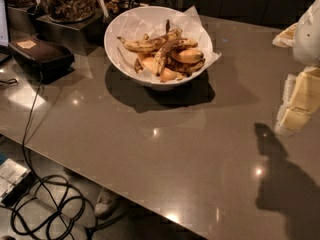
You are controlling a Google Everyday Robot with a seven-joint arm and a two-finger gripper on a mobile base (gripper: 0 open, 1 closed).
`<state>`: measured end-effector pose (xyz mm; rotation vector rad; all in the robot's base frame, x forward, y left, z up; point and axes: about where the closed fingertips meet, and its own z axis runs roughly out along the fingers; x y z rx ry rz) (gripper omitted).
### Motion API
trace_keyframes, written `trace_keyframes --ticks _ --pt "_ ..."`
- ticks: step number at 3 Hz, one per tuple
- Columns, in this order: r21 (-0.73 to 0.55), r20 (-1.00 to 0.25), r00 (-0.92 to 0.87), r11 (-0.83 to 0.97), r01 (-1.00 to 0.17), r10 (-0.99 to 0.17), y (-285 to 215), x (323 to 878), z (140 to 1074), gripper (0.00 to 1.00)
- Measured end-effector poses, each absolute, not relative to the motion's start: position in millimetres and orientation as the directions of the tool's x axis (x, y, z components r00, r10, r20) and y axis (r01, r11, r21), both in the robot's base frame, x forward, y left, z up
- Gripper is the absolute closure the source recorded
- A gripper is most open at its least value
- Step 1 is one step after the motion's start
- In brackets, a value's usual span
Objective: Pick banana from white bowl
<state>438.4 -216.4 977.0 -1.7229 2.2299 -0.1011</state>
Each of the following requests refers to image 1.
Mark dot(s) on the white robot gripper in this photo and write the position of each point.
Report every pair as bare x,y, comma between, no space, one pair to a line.
308,37

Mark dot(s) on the spotted banana at left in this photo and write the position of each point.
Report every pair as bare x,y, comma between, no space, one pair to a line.
150,45

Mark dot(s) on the glass jar of nuts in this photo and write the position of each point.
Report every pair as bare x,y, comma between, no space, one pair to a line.
69,11

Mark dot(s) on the dark overripe banana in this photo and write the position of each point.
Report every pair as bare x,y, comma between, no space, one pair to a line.
186,69

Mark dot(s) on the yellow banana at bottom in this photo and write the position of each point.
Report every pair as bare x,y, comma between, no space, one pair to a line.
163,73

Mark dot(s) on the grey box on floor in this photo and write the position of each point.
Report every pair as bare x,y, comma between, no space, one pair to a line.
15,179

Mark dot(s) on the white shoe under table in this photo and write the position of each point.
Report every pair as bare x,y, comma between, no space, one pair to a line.
105,204

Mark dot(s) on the yellow banana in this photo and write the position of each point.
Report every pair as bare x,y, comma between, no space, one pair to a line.
163,73
189,56

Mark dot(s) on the laptop screen edge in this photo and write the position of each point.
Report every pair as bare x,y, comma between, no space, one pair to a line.
5,54

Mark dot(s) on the white ceramic bowl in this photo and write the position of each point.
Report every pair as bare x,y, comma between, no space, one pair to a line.
159,47

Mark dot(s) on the yellow banana at right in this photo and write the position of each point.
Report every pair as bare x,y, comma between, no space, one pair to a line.
189,56

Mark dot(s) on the spotted banana across top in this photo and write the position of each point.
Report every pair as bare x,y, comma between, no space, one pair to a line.
163,53

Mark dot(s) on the metal display stand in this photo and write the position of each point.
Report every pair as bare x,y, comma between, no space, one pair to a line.
80,37

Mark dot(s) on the white paper bowl liner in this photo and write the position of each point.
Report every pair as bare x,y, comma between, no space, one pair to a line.
151,20

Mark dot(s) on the black card terminal device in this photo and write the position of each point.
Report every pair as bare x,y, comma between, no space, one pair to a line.
43,60

